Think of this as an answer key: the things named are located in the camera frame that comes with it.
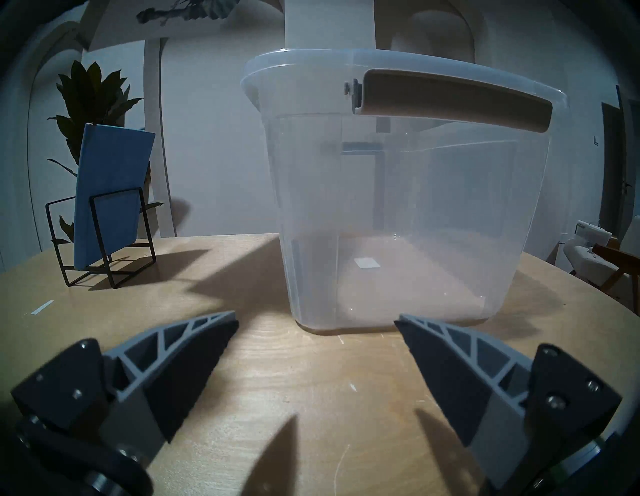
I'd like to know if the white item on armchair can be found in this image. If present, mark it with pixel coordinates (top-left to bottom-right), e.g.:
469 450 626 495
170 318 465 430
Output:
574 220 613 246

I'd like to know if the white wooden armchair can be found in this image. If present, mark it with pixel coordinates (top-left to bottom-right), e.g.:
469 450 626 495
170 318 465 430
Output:
565 215 640 316

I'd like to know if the tall green potted plant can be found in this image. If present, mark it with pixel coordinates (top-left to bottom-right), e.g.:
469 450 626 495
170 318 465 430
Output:
47 60 166 246

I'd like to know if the dark door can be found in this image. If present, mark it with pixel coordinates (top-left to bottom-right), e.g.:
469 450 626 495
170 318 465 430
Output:
600 85 640 251

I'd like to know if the blue notebook with ribbon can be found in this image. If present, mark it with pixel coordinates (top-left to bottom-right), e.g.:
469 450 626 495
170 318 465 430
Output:
73 123 157 271

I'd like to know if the black wire book stand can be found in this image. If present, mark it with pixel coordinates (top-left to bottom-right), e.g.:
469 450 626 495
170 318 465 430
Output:
45 186 158 290

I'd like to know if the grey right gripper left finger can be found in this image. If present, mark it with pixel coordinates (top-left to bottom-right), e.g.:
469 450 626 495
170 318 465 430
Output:
10 310 240 464

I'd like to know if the clear plastic storage box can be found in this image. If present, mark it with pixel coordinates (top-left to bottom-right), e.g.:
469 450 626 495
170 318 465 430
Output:
240 48 570 336

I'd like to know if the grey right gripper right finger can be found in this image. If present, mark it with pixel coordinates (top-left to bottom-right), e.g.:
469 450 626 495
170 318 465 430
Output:
394 313 624 489

